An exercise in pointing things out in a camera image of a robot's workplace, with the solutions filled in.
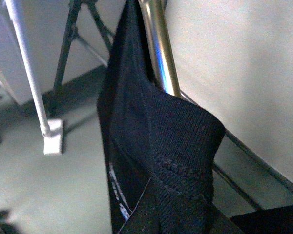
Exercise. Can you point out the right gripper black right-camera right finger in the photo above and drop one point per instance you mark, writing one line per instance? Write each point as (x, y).
(270, 221)

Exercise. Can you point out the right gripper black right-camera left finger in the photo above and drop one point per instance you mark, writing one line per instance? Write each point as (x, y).
(145, 220)

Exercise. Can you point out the black printed t-shirt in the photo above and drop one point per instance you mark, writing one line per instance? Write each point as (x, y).
(154, 143)

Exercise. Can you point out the gold metal clothes hanger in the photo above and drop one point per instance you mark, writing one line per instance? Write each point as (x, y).
(159, 46)

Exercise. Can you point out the white garment rack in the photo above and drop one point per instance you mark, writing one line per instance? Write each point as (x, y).
(51, 129)

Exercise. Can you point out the black tripod stand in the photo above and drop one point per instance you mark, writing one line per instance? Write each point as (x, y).
(86, 45)

